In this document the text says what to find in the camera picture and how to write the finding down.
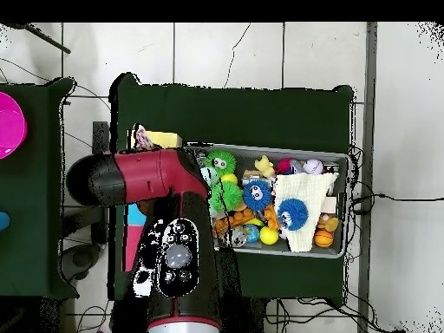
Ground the shallow grey mesh bin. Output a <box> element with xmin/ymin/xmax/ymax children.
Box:
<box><xmin>186</xmin><ymin>141</ymin><xmax>349</xmax><ymax>259</ymax></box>

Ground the wooden box with three holes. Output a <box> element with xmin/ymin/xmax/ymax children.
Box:
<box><xmin>122</xmin><ymin>128</ymin><xmax>183</xmax><ymax>273</ymax></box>

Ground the green spiky googly-eyed ball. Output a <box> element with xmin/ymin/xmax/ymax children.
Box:
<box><xmin>203</xmin><ymin>149</ymin><xmax>238</xmax><ymax>176</ymax></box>

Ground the blue spiky googly-eyed ball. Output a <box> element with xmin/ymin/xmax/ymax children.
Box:
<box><xmin>277</xmin><ymin>198</ymin><xmax>309</xmax><ymax>232</ymax></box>
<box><xmin>242</xmin><ymin>180</ymin><xmax>272</xmax><ymax>212</ymax></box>

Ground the yellow foam toy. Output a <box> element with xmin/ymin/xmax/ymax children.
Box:
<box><xmin>253</xmin><ymin>154</ymin><xmax>276</xmax><ymax>178</ymax></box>

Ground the globe print ball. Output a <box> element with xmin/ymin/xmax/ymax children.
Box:
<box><xmin>242</xmin><ymin>224</ymin><xmax>260</xmax><ymax>244</ymax></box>

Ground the dark green table cloth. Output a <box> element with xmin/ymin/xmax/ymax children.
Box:
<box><xmin>108</xmin><ymin>72</ymin><xmax>355</xmax><ymax>306</ymax></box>
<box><xmin>0</xmin><ymin>77</ymin><xmax>79</xmax><ymax>299</ymax></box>

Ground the cream knitted cloth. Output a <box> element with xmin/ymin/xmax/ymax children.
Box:
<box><xmin>273</xmin><ymin>172</ymin><xmax>339</xmax><ymax>253</ymax></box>

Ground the white baseball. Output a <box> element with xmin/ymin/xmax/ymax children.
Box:
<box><xmin>302</xmin><ymin>158</ymin><xmax>324</xmax><ymax>175</ymax></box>

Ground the orange mini basketball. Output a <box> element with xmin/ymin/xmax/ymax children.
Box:
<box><xmin>313</xmin><ymin>228</ymin><xmax>335</xmax><ymax>248</ymax></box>

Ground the black upright panel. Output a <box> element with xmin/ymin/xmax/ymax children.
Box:
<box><xmin>91</xmin><ymin>121</ymin><xmax>110</xmax><ymax>244</ymax></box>

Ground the grey stand foot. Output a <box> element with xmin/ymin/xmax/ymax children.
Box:
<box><xmin>60</xmin><ymin>242</ymin><xmax>101</xmax><ymax>282</ymax></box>

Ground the pink plastic bowl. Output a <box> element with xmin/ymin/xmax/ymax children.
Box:
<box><xmin>0</xmin><ymin>91</ymin><xmax>29</xmax><ymax>160</ymax></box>

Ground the dark rod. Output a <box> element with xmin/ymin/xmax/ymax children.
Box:
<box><xmin>10</xmin><ymin>22</ymin><xmax>72</xmax><ymax>55</ymax></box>

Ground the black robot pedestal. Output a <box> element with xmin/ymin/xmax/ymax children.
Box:
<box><xmin>238</xmin><ymin>297</ymin><xmax>268</xmax><ymax>333</ymax></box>

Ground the black power cable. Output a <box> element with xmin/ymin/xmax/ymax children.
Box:
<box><xmin>353</xmin><ymin>193</ymin><xmax>444</xmax><ymax>204</ymax></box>

